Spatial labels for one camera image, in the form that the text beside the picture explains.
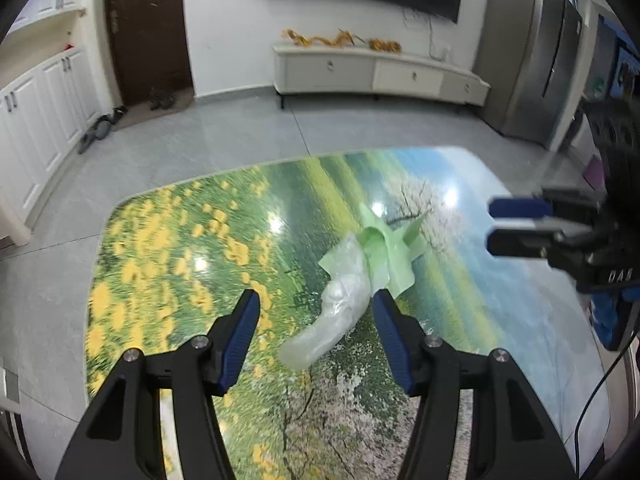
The clear plastic bag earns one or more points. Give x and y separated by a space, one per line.
343 302

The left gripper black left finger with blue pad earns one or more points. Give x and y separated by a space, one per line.
119 435

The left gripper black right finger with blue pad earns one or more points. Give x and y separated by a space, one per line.
512 435

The yellow dragon ornament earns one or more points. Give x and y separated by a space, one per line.
344 38

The white low TV cabinet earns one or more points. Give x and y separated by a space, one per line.
298 70

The grey steel refrigerator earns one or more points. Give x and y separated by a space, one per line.
527 54

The dark shoes by door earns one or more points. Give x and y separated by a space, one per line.
161 99

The white lower wall cabinets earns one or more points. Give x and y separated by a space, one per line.
44 113

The dark brown entrance door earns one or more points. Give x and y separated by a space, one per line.
148 45

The purple box on floor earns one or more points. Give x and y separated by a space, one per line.
594 173

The grey slippers on floor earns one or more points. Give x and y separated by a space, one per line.
101 128

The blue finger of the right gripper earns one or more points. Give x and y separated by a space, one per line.
520 207

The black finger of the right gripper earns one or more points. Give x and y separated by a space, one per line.
540 242

